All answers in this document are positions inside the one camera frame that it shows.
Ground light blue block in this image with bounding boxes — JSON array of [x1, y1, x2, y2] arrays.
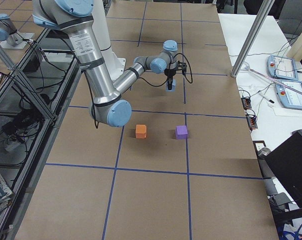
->
[[165, 79, 176, 92]]

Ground metal cup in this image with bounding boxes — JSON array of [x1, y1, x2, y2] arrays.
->
[[257, 147, 272, 160]]

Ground metal grabber stick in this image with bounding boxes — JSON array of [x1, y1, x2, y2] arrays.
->
[[240, 66, 302, 95]]

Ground lower orange connector box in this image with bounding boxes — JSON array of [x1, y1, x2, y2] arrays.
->
[[245, 113, 258, 131]]

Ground aluminium frame post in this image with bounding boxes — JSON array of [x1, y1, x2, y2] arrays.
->
[[231, 0, 275, 78]]

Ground white pedestal column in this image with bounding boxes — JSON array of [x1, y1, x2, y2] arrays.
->
[[91, 0, 126, 82]]

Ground orange block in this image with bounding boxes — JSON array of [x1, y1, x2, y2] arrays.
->
[[135, 124, 147, 139]]

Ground black marker pen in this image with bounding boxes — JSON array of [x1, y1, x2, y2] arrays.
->
[[258, 92, 275, 104]]

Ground teach pendant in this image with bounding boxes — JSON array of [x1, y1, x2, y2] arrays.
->
[[267, 54, 299, 81], [275, 79, 302, 110]]

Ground upper teach pendant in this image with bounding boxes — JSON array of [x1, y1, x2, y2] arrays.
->
[[267, 54, 299, 81]]

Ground lower teach pendant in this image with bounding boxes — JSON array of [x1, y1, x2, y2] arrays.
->
[[275, 79, 302, 110]]

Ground orange connector box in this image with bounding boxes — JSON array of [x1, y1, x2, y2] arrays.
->
[[241, 96, 252, 110], [245, 113, 258, 131]]

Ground purple block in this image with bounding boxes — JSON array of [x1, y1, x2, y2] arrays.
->
[[175, 125, 189, 140]]

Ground upper orange connector box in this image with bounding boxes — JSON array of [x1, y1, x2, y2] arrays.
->
[[241, 96, 252, 110]]

